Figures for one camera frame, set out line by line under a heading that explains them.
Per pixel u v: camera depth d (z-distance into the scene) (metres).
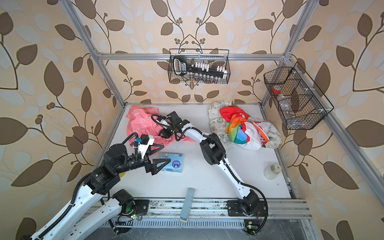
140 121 0.94
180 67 0.87
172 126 0.85
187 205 0.74
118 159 0.50
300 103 0.74
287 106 0.74
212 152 0.66
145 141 0.55
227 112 1.05
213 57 0.91
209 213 0.74
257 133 0.91
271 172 0.79
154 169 0.57
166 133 0.92
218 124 1.02
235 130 0.90
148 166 0.56
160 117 0.91
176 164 0.83
